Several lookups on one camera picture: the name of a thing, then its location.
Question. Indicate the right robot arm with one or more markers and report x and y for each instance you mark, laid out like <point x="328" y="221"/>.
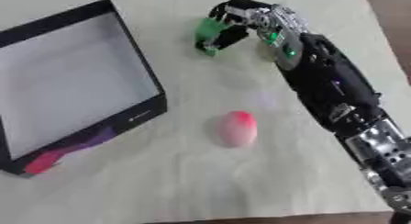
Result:
<point x="332" y="80"/>

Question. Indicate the black box with white inside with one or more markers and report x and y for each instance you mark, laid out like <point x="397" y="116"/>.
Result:
<point x="69" y="80"/>

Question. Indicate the pink egg-shaped toy fruit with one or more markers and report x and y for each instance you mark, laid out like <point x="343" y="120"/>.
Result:
<point x="238" y="129"/>

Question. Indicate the green toy block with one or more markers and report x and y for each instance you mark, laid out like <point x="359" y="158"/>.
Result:
<point x="209" y="28"/>

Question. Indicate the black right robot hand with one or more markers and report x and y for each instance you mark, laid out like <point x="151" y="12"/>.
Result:
<point x="242" y="5"/>

